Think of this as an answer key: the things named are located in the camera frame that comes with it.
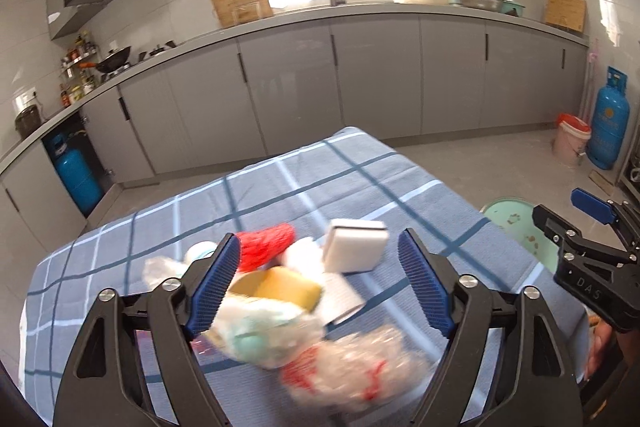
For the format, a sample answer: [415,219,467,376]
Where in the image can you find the spice rack with bottles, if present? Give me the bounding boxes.
[60,29,100,108]

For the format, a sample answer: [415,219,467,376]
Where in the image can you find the green round trash basin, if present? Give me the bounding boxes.
[480,197,558,273]

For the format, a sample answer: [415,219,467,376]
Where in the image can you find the small wooden board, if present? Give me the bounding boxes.
[544,0,587,34]

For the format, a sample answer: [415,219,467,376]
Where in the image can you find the steel bowl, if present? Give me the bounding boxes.
[452,0,503,13]

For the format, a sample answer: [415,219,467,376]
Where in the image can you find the red foam net sleeve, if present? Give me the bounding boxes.
[235,223,296,273]

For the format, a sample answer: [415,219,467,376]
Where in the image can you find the pile of mixed trash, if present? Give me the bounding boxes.
[202,235,369,371]

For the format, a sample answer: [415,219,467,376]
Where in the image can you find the wooden cutting board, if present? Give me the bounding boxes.
[210,0,273,28]

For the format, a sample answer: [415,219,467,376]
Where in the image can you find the blue gas cylinder by wall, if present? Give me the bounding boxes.
[586,66,630,170]

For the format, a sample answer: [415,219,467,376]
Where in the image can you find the dark rice cooker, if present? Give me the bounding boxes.
[14,104,42,140]

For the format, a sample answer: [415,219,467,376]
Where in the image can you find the yellow sponge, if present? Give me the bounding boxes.
[229,265,322,312]

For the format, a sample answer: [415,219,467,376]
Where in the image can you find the white paper cup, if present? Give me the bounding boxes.
[183,241,217,265]

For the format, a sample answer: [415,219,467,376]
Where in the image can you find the grey base cabinets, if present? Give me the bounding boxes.
[0,12,590,253]

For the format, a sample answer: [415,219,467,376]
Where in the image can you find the white sponge block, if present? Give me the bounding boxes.
[322,219,390,273]

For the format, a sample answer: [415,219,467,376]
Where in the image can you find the blue gas cylinder under counter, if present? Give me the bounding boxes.
[51,133,104,217]

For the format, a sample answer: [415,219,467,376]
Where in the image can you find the clear crumpled plastic wrap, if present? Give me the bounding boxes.
[280,325,431,412]

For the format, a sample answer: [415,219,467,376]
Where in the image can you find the pink bucket red lid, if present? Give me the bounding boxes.
[552,113,591,167]

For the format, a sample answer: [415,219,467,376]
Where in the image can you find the right hand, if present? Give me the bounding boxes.
[584,317,623,381]

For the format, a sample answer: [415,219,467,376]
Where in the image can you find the blue plaid tablecloth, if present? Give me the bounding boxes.
[21,128,588,426]

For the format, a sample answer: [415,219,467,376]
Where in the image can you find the black wok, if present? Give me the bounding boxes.
[78,46,131,74]

